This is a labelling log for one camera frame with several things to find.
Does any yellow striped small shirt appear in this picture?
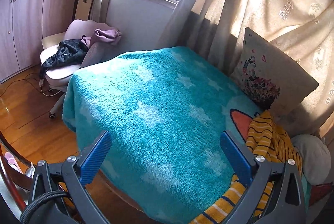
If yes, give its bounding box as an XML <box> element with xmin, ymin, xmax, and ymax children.
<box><xmin>191</xmin><ymin>109</ymin><xmax>307</xmax><ymax>223</ymax></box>

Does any red cushion at bedside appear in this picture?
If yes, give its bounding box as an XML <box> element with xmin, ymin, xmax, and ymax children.
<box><xmin>309</xmin><ymin>182</ymin><xmax>333</xmax><ymax>206</ymax></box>

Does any light grey plush pillow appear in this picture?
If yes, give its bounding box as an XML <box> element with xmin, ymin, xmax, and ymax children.
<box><xmin>292</xmin><ymin>134</ymin><xmax>331</xmax><ymax>185</ymax></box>

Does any white floral butterfly pillow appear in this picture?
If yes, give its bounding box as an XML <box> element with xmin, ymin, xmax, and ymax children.
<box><xmin>230</xmin><ymin>27</ymin><xmax>319</xmax><ymax>116</ymax></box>

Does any teal fleece cartoon blanket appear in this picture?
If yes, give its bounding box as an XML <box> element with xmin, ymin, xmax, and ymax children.
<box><xmin>62</xmin><ymin>47</ymin><xmax>264</xmax><ymax>223</ymax></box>

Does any black jacket on chair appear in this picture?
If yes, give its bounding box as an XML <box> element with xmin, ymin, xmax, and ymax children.
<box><xmin>39</xmin><ymin>39</ymin><xmax>88</xmax><ymax>80</ymax></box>

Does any purple garment on chair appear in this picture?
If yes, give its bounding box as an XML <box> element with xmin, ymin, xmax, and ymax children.
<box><xmin>81</xmin><ymin>28</ymin><xmax>122</xmax><ymax>49</ymax></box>

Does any cardboard panel by window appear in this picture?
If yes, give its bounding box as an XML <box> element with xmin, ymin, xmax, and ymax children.
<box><xmin>74</xmin><ymin>0</ymin><xmax>92</xmax><ymax>20</ymax></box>

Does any beige star curtain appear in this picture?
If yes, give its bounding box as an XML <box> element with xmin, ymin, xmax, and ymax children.
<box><xmin>89</xmin><ymin>0</ymin><xmax>333</xmax><ymax>140</ymax></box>

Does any pink wooden wardrobe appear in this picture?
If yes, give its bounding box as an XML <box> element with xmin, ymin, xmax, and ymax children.
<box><xmin>1</xmin><ymin>0</ymin><xmax>75</xmax><ymax>81</ymax></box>

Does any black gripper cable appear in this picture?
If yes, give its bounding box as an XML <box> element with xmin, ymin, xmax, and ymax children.
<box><xmin>19</xmin><ymin>190</ymin><xmax>71</xmax><ymax>224</ymax></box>

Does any white cable on floor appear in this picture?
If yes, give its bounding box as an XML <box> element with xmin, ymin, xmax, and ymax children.
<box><xmin>0</xmin><ymin>75</ymin><xmax>62</xmax><ymax>98</ymax></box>

